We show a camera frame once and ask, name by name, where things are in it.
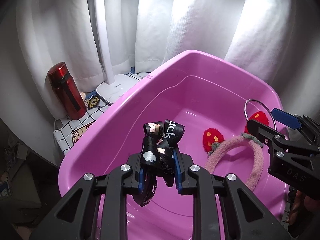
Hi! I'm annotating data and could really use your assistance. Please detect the pink plastic tub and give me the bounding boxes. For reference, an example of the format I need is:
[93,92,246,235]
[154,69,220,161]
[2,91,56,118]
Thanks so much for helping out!
[58,50,289,239]

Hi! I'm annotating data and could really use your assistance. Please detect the pink strawberry plush headband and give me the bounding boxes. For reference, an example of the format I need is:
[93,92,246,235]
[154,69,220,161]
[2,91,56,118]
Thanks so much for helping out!
[202,114,268,193]

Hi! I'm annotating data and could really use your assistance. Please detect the black ribbon hair bow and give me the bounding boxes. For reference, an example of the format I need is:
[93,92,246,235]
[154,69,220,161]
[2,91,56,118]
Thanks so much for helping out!
[133,120,184,206]

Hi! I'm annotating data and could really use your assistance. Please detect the silver bangle ring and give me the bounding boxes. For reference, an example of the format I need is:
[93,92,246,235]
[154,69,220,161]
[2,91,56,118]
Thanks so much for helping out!
[243,99,278,132]

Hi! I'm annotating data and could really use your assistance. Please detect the white desk lamp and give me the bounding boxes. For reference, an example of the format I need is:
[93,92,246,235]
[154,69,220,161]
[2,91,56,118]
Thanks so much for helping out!
[93,0,138,105]

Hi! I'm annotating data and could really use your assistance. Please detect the black grid white tablecloth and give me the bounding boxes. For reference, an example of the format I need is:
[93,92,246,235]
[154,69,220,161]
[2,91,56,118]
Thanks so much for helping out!
[53,99,110,155]

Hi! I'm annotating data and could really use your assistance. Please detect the white curtain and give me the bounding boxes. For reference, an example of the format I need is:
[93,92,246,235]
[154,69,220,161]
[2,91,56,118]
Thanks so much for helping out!
[0,0,320,165]

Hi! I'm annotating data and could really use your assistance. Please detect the red metal thermos bottle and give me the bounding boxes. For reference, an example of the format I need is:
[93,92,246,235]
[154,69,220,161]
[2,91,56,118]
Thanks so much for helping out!
[47,62,87,120]

